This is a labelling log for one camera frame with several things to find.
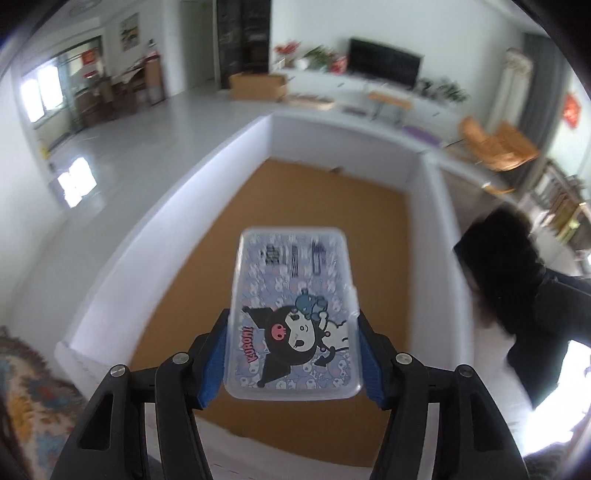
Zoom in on Kuromi clear plastic box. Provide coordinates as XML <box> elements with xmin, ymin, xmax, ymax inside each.
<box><xmin>223</xmin><ymin>227</ymin><xmax>363</xmax><ymax>401</ymax></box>

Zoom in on black fuzzy cloth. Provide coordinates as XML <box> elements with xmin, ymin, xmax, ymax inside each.
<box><xmin>454</xmin><ymin>207</ymin><xmax>590</xmax><ymax>408</ymax></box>

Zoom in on orange lounge chair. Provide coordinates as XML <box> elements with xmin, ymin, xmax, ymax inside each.
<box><xmin>459</xmin><ymin>116</ymin><xmax>540</xmax><ymax>172</ymax></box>

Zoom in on white storage box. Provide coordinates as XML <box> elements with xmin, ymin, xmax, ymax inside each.
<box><xmin>54</xmin><ymin>114</ymin><xmax>477</xmax><ymax>467</ymax></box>

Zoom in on white TV cabinet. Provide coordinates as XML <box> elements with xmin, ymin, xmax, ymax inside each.
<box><xmin>276</xmin><ymin>68</ymin><xmax>465</xmax><ymax>138</ymax></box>

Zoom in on wooden bench stool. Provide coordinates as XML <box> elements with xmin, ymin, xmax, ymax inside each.
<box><xmin>368</xmin><ymin>91</ymin><xmax>414</xmax><ymax>126</ymax></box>

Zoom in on green potted plant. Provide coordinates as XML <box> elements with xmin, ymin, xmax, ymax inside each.
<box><xmin>414</xmin><ymin>77</ymin><xmax>470</xmax><ymax>104</ymax></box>

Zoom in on cardboard box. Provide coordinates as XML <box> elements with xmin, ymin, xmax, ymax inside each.
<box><xmin>229</xmin><ymin>73</ymin><xmax>288</xmax><ymax>102</ymax></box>

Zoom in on black television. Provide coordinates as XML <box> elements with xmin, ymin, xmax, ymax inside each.
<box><xmin>348</xmin><ymin>38</ymin><xmax>423</xmax><ymax>89</ymax></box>

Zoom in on dark display cabinet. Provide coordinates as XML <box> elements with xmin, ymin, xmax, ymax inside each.
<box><xmin>215</xmin><ymin>0</ymin><xmax>271</xmax><ymax>89</ymax></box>

